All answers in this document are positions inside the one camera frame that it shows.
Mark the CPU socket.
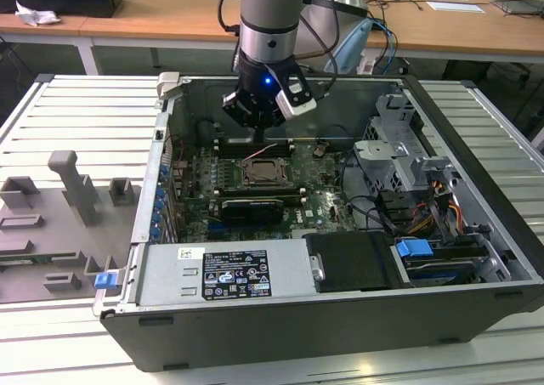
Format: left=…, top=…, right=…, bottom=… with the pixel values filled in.
left=239, top=156, right=298, bottom=190

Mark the row of blue slot tabs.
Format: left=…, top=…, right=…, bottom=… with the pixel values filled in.
left=150, top=163, right=172, bottom=242

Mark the grey case side latch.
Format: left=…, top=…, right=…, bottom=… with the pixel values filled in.
left=155, top=71, right=183, bottom=102

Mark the wooden desk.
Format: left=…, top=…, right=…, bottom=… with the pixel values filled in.
left=0, top=0, right=544, bottom=65

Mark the small white adapter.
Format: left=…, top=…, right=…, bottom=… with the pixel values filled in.
left=355, top=54, right=378, bottom=76

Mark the black graphics card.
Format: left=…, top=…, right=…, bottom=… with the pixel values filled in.
left=219, top=196, right=286, bottom=225

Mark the green motherboard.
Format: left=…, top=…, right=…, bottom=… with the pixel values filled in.
left=169, top=140, right=362, bottom=241

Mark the silver metal drive cage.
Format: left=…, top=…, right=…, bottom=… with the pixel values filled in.
left=351, top=93, right=456, bottom=191

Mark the black plastic air shroud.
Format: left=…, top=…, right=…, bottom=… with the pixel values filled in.
left=304, top=230, right=404, bottom=294

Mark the grey power supply unit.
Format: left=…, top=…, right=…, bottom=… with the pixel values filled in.
left=134, top=238, right=319, bottom=306

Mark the white paper sheet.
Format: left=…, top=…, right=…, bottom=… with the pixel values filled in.
left=425, top=0, right=490, bottom=14

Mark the crumpled white paper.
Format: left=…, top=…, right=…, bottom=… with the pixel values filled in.
left=14, top=0, right=61, bottom=27

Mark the hard disk in blue carrier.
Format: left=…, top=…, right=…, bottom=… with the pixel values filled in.
left=394, top=239, right=490, bottom=287

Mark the blue case latch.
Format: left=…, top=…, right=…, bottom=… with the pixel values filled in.
left=94, top=272, right=118, bottom=291

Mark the grey parts rack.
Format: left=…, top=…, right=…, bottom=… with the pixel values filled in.
left=0, top=150, right=145, bottom=305

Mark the black open PC case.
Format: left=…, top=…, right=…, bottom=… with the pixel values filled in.
left=92, top=72, right=544, bottom=373

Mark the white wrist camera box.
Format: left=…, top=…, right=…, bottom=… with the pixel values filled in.
left=265, top=60, right=319, bottom=119

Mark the blue cable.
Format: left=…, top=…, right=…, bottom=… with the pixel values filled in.
left=368, top=14, right=400, bottom=76

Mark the black internal cable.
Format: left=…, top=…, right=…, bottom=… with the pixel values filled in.
left=341, top=146, right=401, bottom=234

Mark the coloured power wires bundle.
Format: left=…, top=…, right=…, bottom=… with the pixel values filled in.
left=406, top=179, right=465, bottom=238

